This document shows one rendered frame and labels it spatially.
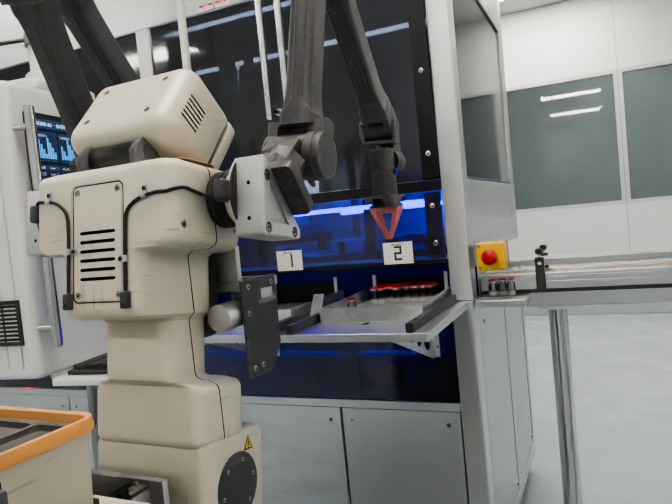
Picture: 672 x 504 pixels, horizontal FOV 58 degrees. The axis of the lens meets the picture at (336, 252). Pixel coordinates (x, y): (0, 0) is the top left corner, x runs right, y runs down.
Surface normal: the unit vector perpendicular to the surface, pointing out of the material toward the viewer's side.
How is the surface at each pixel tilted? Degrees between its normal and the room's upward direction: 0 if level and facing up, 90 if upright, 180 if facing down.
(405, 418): 90
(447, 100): 90
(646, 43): 90
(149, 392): 82
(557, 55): 90
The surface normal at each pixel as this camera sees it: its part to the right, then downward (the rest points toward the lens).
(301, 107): -0.39, -0.12
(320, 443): -0.40, 0.09
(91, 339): 0.96, -0.07
